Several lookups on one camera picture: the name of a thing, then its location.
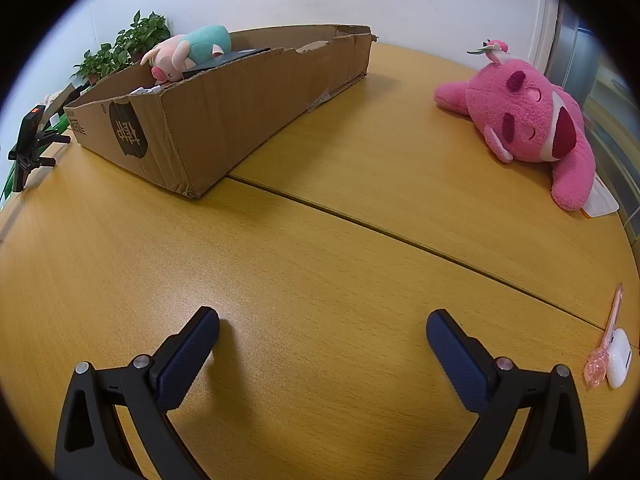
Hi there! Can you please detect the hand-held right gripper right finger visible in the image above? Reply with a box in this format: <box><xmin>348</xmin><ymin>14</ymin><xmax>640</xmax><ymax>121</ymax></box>
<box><xmin>426</xmin><ymin>310</ymin><xmax>591</xmax><ymax>480</ymax></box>

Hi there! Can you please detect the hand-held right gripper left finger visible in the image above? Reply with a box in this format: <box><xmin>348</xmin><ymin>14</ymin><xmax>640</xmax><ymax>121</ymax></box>
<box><xmin>54</xmin><ymin>306</ymin><xmax>221</xmax><ymax>480</ymax></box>

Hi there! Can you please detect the brown cardboard box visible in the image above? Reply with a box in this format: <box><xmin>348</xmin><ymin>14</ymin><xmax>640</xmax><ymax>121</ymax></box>
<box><xmin>63</xmin><ymin>24</ymin><xmax>379</xmax><ymax>199</ymax></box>

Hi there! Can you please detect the wooden desktop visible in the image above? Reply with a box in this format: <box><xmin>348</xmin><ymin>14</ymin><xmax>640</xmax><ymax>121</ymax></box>
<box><xmin>0</xmin><ymin>42</ymin><xmax>640</xmax><ymax>480</ymax></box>

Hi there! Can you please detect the pink pen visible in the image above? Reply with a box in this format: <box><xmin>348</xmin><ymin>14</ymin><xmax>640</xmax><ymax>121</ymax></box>
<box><xmin>583</xmin><ymin>282</ymin><xmax>624</xmax><ymax>391</ymax></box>

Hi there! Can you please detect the white earbuds case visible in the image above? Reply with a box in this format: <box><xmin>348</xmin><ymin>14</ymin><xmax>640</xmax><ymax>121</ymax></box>
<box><xmin>606</xmin><ymin>328</ymin><xmax>633</xmax><ymax>389</ymax></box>

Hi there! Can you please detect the white flat packet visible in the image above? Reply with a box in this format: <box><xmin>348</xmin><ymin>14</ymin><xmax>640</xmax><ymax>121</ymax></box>
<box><xmin>582</xmin><ymin>172</ymin><xmax>620</xmax><ymax>219</ymax></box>

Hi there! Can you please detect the black tripod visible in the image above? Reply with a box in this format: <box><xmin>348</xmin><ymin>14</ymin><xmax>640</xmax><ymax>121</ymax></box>
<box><xmin>7</xmin><ymin>129</ymin><xmax>72</xmax><ymax>193</ymax></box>

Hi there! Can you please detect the pink bear plush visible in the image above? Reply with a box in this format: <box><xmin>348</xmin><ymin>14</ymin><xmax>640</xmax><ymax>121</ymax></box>
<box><xmin>433</xmin><ymin>39</ymin><xmax>598</xmax><ymax>212</ymax></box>

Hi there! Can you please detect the black flat case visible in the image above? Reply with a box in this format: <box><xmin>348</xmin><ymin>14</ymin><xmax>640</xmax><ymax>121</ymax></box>
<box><xmin>182</xmin><ymin>47</ymin><xmax>272</xmax><ymax>80</ymax></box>

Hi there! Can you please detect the green potted plant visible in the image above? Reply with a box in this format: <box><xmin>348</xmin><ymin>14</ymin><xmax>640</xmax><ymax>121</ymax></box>
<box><xmin>70</xmin><ymin>42</ymin><xmax>120</xmax><ymax>86</ymax></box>
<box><xmin>115</xmin><ymin>10</ymin><xmax>172</xmax><ymax>66</ymax></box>

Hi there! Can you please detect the teal and pink pig plush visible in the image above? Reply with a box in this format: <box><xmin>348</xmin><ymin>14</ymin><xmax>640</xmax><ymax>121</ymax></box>
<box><xmin>140</xmin><ymin>26</ymin><xmax>232</xmax><ymax>86</ymax></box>

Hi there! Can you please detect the glass partition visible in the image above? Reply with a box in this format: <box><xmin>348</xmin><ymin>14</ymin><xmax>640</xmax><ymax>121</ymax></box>
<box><xmin>542</xmin><ymin>0</ymin><xmax>640</xmax><ymax>246</ymax></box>

